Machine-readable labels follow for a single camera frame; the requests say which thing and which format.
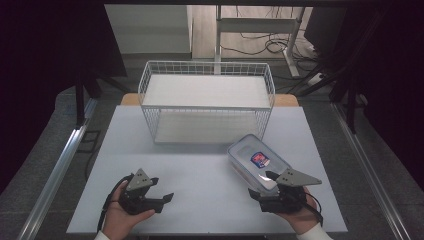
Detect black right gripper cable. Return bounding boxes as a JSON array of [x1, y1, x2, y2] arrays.
[[300, 191, 325, 228]]

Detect white wire basket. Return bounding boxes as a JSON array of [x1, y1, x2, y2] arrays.
[[137, 60, 277, 145]]

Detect dark curtain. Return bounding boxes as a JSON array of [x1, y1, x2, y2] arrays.
[[333, 0, 424, 193], [0, 0, 128, 196]]

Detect person's right hand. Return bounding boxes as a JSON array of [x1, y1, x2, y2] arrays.
[[275, 191, 323, 236]]

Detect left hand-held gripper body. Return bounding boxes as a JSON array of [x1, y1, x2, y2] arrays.
[[118, 168, 158, 216]]

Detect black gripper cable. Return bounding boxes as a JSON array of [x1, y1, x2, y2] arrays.
[[96, 172, 135, 234], [300, 191, 325, 228]]

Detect person's left hand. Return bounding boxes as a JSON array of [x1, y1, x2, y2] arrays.
[[101, 189, 156, 240]]

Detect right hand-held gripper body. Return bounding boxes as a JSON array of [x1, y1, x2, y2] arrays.
[[259, 167, 323, 215]]

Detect aluminium rail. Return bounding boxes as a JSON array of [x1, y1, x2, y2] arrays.
[[329, 101, 414, 240], [16, 97, 100, 240]]

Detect wooden board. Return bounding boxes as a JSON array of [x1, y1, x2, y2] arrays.
[[120, 92, 300, 108]]

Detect black floor cables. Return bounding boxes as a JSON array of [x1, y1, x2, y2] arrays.
[[219, 5, 322, 73]]

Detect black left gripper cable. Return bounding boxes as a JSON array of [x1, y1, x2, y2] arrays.
[[96, 172, 135, 234]]

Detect clear plastic container with lid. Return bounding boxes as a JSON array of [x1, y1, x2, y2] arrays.
[[227, 133, 293, 197]]

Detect white power strip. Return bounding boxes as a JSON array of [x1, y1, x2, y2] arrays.
[[306, 72, 325, 87]]

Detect white desk frame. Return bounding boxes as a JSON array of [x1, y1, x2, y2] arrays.
[[214, 4, 307, 79]]

